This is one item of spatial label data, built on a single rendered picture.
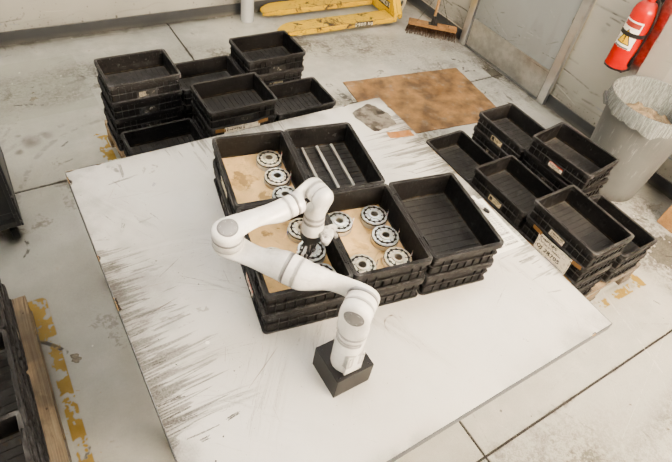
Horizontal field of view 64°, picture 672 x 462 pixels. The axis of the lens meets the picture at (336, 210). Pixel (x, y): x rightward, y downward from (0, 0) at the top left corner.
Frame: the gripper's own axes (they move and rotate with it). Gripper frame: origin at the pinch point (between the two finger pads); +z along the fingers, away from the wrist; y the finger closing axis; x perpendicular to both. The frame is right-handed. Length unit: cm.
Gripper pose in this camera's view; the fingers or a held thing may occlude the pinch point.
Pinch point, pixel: (307, 257)
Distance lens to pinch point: 190.6
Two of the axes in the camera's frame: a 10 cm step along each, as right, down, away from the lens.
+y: -3.7, 6.2, -6.9
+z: -1.4, 7.0, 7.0
